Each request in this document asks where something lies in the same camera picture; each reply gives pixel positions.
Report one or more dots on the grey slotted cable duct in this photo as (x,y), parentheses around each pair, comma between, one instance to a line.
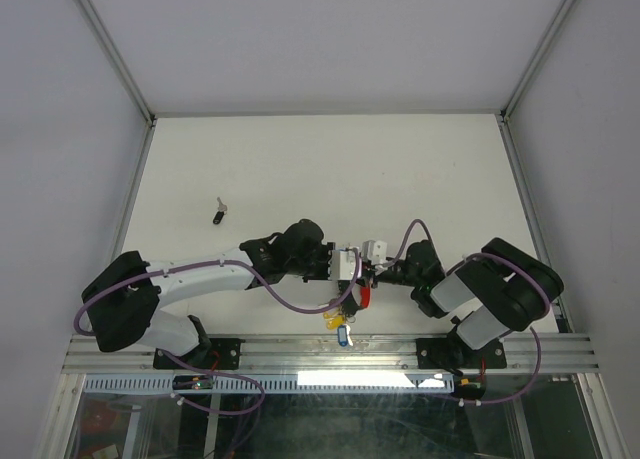
(360,382)

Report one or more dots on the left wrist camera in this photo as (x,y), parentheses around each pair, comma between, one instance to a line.
(344,264)

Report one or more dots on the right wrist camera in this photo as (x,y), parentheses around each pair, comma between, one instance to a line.
(374,255)

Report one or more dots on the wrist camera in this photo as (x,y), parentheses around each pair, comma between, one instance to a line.
(344,264)
(374,255)

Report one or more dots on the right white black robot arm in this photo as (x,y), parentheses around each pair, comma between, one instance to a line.
(514,289)

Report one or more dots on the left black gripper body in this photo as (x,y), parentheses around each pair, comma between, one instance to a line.
(316,266)

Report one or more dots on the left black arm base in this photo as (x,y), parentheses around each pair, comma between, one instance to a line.
(222,353)

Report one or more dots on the aluminium mounting rail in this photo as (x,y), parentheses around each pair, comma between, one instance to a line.
(559,353)

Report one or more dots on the metal key holder red handle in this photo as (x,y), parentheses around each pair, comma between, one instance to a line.
(339,318)

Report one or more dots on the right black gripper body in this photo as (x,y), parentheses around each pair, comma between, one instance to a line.
(369,273)

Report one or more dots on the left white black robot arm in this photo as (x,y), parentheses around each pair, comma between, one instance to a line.
(127,301)

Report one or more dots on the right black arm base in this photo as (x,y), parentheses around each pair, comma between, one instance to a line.
(452,355)

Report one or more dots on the black tagged key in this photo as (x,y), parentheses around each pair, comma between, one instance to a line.
(221,211)

